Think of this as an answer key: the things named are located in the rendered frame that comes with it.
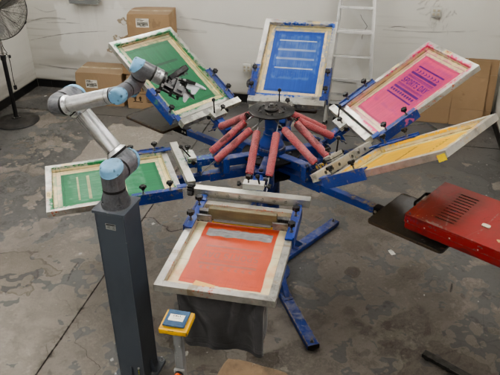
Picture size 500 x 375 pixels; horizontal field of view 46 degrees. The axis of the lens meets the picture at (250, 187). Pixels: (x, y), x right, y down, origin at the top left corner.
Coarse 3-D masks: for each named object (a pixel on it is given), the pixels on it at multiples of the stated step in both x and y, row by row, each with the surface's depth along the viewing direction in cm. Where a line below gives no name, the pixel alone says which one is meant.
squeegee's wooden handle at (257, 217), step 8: (208, 208) 321; (216, 208) 321; (224, 208) 321; (232, 208) 321; (216, 216) 323; (224, 216) 321; (232, 216) 320; (240, 216) 319; (248, 216) 318; (256, 216) 317; (264, 216) 316; (272, 216) 315; (264, 224) 318
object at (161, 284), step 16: (240, 208) 335; (256, 208) 334; (272, 208) 333; (288, 240) 306; (176, 256) 295; (288, 256) 297; (160, 272) 284; (160, 288) 276; (176, 288) 274; (192, 288) 274; (208, 288) 274; (272, 288) 273; (256, 304) 268; (272, 304) 266
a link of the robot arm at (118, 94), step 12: (120, 84) 267; (60, 96) 278; (72, 96) 275; (84, 96) 271; (96, 96) 268; (108, 96) 263; (120, 96) 261; (48, 108) 281; (60, 108) 276; (72, 108) 275; (84, 108) 274
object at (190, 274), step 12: (204, 228) 322; (228, 228) 322; (240, 228) 322; (204, 240) 313; (216, 240) 313; (228, 240) 313; (192, 252) 304; (192, 264) 295; (180, 276) 287; (192, 276) 287; (204, 276) 287; (216, 276) 287
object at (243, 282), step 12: (252, 228) 322; (264, 228) 322; (240, 240) 313; (264, 252) 303; (264, 264) 295; (228, 276) 287; (240, 276) 287; (252, 276) 286; (264, 276) 286; (240, 288) 279; (252, 288) 279
